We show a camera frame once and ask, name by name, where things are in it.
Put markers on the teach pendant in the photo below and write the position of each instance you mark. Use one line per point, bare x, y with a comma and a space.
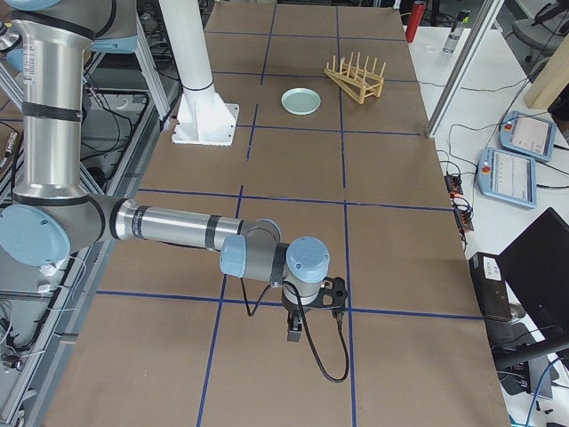
528, 135
507, 176

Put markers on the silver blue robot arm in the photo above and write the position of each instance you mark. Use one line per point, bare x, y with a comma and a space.
52, 215

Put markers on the aluminium side frame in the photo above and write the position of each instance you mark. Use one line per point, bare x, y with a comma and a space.
47, 313

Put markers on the black computer box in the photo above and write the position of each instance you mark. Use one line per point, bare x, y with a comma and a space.
490, 287

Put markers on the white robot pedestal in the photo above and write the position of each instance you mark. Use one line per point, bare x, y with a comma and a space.
203, 118

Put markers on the far teach pendant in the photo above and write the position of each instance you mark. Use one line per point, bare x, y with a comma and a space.
528, 135

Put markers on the red bottle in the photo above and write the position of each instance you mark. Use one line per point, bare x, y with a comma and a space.
415, 19

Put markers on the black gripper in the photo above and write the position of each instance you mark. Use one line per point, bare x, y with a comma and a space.
294, 309

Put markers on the wooden dish rack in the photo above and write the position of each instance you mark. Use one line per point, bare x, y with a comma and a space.
358, 81

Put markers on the wooden beam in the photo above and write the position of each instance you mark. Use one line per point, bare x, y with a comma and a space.
551, 81

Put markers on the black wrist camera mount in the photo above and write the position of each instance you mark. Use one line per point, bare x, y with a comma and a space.
333, 294

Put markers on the near teach pendant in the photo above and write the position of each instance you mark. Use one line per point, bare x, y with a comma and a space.
507, 176

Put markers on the aluminium frame post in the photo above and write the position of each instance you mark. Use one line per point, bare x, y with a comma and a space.
482, 24

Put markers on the light green plate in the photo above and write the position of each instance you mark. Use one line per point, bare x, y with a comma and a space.
301, 101

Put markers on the grey office chair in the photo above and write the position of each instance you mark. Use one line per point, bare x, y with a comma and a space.
545, 31

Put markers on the black monitor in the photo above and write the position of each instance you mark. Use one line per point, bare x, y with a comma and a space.
535, 266

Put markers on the clear water bottle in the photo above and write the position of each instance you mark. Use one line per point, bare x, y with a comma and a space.
456, 29

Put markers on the orange black power strip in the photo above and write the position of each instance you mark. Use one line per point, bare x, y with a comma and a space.
462, 209

